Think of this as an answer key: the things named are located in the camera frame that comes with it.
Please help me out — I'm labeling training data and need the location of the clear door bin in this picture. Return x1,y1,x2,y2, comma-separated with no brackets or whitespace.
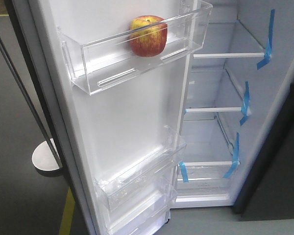
59,0,213,95
95,125,186,211
106,177,177,235

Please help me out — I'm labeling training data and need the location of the dark grey fridge body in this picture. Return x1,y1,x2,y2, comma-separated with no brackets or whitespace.
174,0,294,220

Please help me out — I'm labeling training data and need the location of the clear lower door bin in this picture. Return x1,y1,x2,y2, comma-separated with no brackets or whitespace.
106,177,177,235

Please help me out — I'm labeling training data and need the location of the open fridge door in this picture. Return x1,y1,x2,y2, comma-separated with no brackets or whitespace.
4,0,214,235

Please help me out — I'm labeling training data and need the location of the clear upper door bin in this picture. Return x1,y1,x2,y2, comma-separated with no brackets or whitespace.
59,0,213,95

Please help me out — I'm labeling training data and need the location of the metal stand with round base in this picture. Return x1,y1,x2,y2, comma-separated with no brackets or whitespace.
0,37,63,177

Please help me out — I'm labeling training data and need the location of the lower glass fridge shelf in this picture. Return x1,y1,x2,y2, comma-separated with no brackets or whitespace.
178,118,241,183

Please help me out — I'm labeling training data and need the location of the glass fridge shelf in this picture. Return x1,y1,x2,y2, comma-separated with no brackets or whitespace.
184,70,251,125
178,118,241,183
192,9,275,70

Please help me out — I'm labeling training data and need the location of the red yellow apple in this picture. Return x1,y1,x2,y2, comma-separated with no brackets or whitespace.
129,15,168,57

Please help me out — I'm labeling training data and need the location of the middle glass fridge shelf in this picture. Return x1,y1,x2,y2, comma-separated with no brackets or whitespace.
184,70,251,125

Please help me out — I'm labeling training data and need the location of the clear middle door bin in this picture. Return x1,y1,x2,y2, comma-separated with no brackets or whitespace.
95,125,186,211

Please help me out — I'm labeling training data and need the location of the clear fridge crisper drawer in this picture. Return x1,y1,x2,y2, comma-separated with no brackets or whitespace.
176,165,232,195

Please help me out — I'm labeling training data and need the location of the upper glass fridge shelf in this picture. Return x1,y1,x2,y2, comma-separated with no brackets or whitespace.
192,9,275,70

